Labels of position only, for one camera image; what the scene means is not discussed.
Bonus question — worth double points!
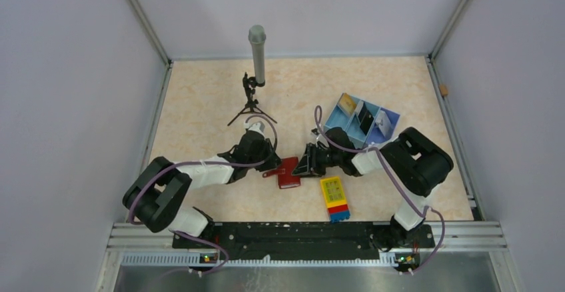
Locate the red leather card holder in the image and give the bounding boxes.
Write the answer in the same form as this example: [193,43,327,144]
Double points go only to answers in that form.
[262,157,301,189]

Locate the blue three-slot card box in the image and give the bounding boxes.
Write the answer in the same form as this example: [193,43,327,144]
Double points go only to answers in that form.
[323,93,400,149]

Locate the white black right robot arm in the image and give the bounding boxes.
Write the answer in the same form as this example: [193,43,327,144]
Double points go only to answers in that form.
[292,127,454,247]

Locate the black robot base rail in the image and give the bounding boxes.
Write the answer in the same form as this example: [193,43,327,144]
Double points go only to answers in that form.
[194,221,436,265]

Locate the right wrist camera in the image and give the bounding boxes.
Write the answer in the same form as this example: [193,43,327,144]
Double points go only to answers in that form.
[310,128,322,143]

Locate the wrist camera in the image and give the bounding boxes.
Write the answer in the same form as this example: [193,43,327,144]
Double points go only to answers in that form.
[244,121,265,133]
[310,128,322,143]

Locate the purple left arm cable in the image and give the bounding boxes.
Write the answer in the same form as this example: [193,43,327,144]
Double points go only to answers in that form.
[128,114,279,275]

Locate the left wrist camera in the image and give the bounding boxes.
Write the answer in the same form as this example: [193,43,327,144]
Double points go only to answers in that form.
[244,121,265,133]

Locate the black tripod stand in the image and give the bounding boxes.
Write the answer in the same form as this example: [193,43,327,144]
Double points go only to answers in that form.
[227,72,277,126]

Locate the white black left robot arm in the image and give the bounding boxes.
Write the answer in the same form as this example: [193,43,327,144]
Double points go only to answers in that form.
[122,129,282,248]

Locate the yellow red blue toy block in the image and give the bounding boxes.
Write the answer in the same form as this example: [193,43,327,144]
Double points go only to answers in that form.
[320,177,350,223]

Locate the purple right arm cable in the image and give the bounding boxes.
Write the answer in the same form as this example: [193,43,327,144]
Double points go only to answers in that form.
[313,105,446,275]

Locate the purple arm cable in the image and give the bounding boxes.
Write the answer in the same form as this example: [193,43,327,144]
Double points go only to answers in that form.
[128,114,279,275]
[313,105,446,275]

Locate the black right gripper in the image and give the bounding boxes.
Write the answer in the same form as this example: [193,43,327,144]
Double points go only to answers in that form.
[292,143,342,179]

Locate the small tan object on rail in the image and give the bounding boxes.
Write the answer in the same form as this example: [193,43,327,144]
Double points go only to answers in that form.
[438,84,448,97]

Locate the grey microphone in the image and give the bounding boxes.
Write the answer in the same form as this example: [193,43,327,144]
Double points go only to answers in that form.
[248,25,267,87]

